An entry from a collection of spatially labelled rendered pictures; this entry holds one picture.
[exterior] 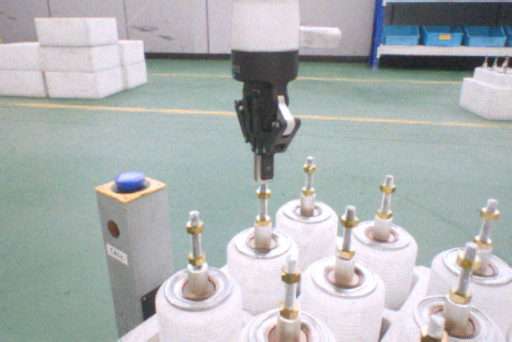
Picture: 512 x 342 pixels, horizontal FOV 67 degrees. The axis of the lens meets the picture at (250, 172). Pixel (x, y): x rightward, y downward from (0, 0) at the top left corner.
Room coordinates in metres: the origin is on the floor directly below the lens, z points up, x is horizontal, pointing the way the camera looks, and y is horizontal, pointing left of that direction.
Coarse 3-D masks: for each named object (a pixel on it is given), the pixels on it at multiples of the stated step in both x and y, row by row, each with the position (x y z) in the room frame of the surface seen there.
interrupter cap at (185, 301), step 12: (180, 276) 0.37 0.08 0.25; (216, 276) 0.37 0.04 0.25; (228, 276) 0.37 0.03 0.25; (168, 288) 0.35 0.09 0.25; (180, 288) 0.35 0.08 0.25; (216, 288) 0.35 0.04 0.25; (228, 288) 0.35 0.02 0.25; (168, 300) 0.33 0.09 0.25; (180, 300) 0.33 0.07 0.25; (192, 300) 0.33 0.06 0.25; (204, 300) 0.33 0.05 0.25; (216, 300) 0.33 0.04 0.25
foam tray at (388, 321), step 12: (336, 240) 0.57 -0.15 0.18; (336, 252) 0.56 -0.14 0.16; (420, 276) 0.47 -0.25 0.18; (300, 288) 0.47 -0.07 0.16; (420, 288) 0.45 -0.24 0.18; (408, 300) 0.42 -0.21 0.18; (384, 312) 0.40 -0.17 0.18; (396, 312) 0.40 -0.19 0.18; (144, 324) 0.38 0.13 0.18; (156, 324) 0.38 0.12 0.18; (384, 324) 0.39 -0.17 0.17; (396, 324) 0.38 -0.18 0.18; (132, 336) 0.36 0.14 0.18; (144, 336) 0.36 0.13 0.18; (156, 336) 0.37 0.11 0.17; (384, 336) 0.36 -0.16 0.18; (396, 336) 0.36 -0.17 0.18
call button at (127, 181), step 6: (120, 174) 0.50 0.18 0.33; (126, 174) 0.50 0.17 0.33; (132, 174) 0.50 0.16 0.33; (138, 174) 0.50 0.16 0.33; (120, 180) 0.48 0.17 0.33; (126, 180) 0.48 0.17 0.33; (132, 180) 0.48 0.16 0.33; (138, 180) 0.48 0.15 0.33; (144, 180) 0.50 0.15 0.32; (120, 186) 0.48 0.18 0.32; (126, 186) 0.48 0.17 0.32; (132, 186) 0.48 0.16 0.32; (138, 186) 0.49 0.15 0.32
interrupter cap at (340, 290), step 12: (324, 264) 0.40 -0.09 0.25; (360, 264) 0.40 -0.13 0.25; (312, 276) 0.37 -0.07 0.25; (324, 276) 0.38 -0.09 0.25; (360, 276) 0.38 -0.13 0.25; (372, 276) 0.37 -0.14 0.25; (324, 288) 0.35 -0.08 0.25; (336, 288) 0.35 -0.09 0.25; (348, 288) 0.35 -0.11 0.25; (360, 288) 0.35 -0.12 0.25; (372, 288) 0.35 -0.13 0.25
